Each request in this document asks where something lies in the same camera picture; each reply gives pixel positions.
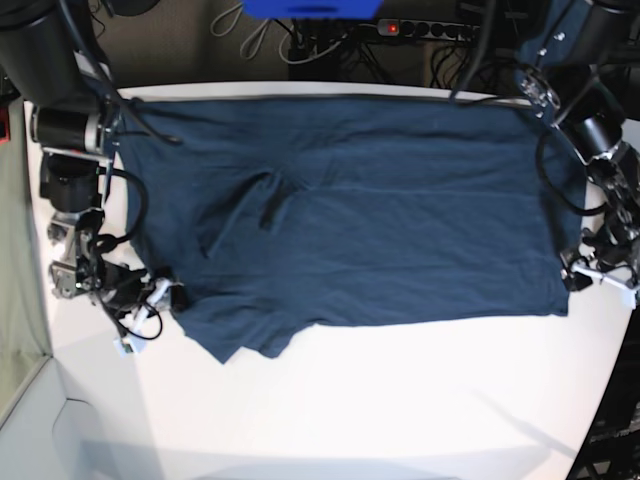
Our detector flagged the white coiled cable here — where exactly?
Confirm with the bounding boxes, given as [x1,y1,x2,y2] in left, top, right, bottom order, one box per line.
[209,0,274,59]

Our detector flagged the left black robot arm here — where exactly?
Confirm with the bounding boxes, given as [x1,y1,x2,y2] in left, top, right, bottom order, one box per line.
[513,1,639,295]

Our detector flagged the red black clamp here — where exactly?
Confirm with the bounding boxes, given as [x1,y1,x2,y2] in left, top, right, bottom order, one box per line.
[0,107,10,144]

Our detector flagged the blue plastic bin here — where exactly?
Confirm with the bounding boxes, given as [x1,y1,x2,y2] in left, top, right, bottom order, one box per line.
[243,0,383,19]

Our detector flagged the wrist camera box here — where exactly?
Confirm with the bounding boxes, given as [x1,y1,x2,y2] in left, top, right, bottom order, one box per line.
[621,287,639,310]
[113,336,146,357]

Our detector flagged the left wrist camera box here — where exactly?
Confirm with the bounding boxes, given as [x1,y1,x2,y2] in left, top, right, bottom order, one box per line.
[621,287,639,310]

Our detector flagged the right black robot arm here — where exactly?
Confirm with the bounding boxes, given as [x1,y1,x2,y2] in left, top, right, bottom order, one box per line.
[1,1,182,355]

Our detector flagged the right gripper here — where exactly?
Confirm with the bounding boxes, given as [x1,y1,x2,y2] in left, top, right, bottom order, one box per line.
[92,267,189,345]

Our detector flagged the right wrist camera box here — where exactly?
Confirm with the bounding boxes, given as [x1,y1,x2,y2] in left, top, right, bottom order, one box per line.
[113,336,146,357]

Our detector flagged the dark blue t-shirt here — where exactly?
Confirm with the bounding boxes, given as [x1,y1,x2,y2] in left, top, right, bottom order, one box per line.
[120,97,581,362]

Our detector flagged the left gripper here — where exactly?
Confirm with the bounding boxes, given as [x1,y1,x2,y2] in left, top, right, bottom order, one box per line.
[560,227,639,293]

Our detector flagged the black power strip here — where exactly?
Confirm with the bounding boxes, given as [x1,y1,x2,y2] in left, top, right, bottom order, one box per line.
[376,19,479,42]

